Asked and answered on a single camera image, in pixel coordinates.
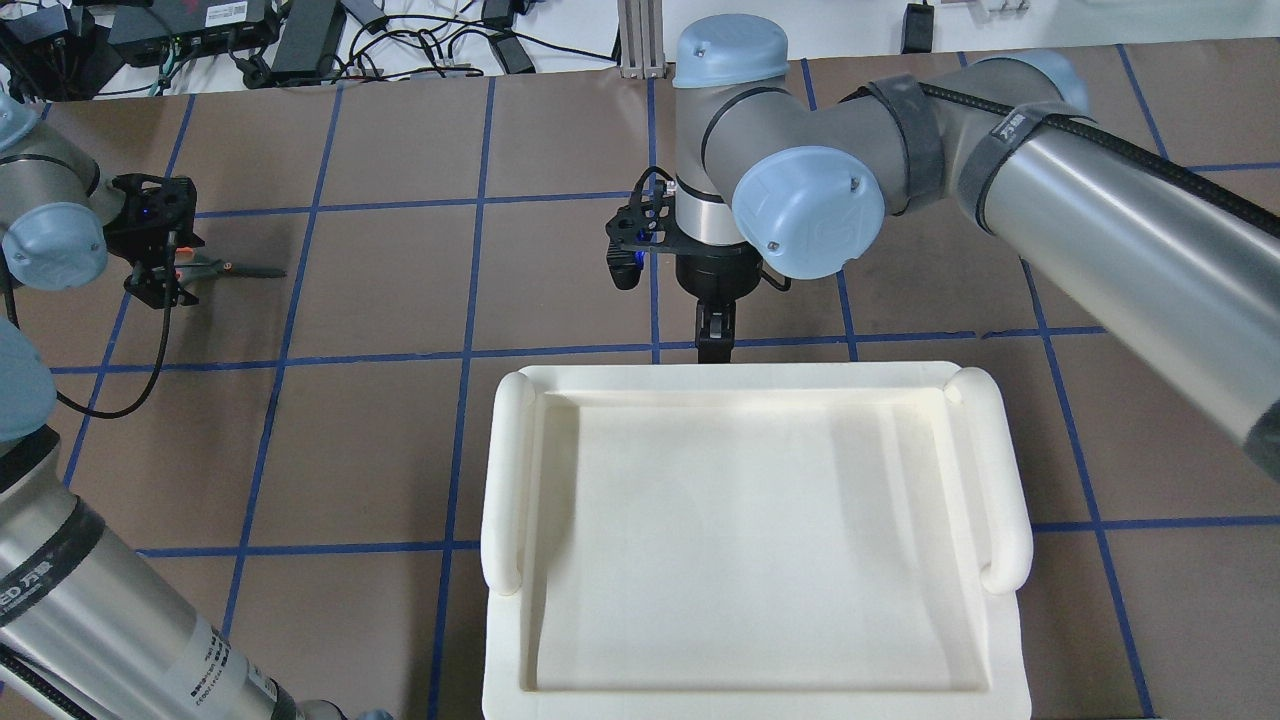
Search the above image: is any black power adapter brick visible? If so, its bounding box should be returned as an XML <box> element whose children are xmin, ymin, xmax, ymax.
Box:
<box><xmin>900</xmin><ymin>1</ymin><xmax>934</xmax><ymax>55</ymax></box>

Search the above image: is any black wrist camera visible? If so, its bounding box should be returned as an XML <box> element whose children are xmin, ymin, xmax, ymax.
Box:
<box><xmin>605</xmin><ymin>167</ymin><xmax>675</xmax><ymax>291</ymax></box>

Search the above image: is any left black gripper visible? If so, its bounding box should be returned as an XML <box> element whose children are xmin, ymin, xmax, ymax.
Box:
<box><xmin>104</xmin><ymin>174</ymin><xmax>204</xmax><ymax>301</ymax></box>

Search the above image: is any aluminium frame post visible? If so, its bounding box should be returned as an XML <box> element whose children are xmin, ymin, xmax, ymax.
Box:
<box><xmin>617</xmin><ymin>0</ymin><xmax>667</xmax><ymax>79</ymax></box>

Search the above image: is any white foam tray box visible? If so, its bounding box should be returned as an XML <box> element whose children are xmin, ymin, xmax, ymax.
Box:
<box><xmin>480</xmin><ymin>361</ymin><xmax>1033</xmax><ymax>719</ymax></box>

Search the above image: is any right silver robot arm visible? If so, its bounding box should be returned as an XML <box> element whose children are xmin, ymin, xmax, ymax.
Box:
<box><xmin>673</xmin><ymin>14</ymin><xmax>1279</xmax><ymax>477</ymax></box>

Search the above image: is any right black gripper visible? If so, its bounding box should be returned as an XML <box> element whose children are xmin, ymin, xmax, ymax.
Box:
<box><xmin>676</xmin><ymin>243</ymin><xmax>763</xmax><ymax>363</ymax></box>

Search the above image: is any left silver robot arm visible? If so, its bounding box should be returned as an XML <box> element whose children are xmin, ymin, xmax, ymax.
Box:
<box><xmin>1</xmin><ymin>96</ymin><xmax>342</xmax><ymax>719</ymax></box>

